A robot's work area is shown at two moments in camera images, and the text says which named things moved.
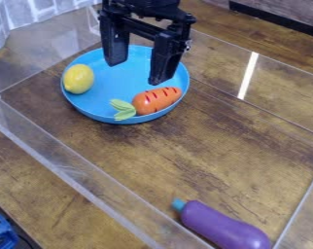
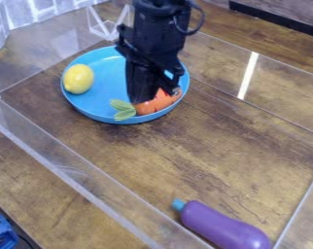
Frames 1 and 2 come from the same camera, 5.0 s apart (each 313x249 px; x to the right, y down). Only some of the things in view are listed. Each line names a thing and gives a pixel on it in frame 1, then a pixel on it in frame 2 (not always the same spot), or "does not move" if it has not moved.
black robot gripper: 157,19 to 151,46
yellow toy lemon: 76,79 does not move
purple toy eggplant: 222,230 does not move
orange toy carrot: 147,102 does not move
